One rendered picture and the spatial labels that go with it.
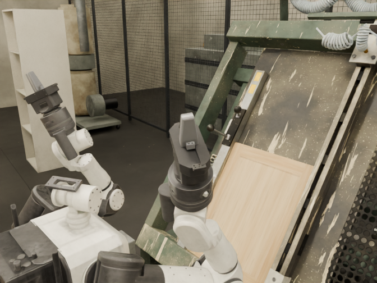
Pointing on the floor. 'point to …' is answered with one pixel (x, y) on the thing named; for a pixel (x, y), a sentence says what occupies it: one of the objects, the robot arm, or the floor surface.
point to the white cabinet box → (56, 17)
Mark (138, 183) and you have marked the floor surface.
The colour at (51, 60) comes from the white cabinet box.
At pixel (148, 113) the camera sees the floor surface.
